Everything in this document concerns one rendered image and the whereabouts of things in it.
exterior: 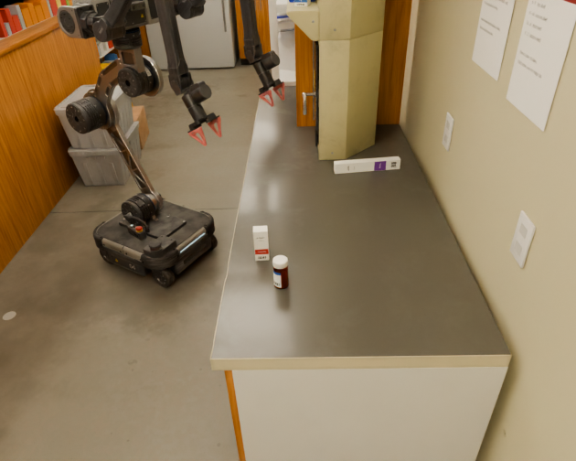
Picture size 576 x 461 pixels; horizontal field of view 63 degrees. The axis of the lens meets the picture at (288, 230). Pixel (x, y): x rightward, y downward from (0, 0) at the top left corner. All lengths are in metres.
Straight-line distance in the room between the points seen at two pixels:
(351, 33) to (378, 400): 1.23
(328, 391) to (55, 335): 1.86
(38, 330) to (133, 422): 0.86
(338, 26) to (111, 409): 1.84
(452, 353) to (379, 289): 0.26
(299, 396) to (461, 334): 0.43
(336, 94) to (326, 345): 1.04
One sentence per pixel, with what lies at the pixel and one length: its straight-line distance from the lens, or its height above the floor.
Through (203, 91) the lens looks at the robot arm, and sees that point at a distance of 1.87.
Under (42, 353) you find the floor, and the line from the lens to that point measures 2.73.
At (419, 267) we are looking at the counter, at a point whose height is 0.94.
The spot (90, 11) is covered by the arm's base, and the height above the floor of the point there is 1.49.
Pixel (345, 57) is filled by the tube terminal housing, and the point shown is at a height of 1.35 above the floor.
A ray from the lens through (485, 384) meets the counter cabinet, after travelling 1.29.
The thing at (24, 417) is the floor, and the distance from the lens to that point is 2.50.
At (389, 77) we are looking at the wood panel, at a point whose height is 1.16.
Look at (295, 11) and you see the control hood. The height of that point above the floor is 1.51.
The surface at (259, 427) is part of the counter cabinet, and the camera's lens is 1.35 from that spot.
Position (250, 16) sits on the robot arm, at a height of 1.42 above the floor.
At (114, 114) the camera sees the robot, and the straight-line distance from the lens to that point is 2.92.
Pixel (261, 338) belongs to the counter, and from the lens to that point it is 1.17.
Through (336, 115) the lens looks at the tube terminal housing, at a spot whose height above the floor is 1.13.
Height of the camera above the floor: 1.80
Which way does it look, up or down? 34 degrees down
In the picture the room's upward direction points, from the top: 2 degrees counter-clockwise
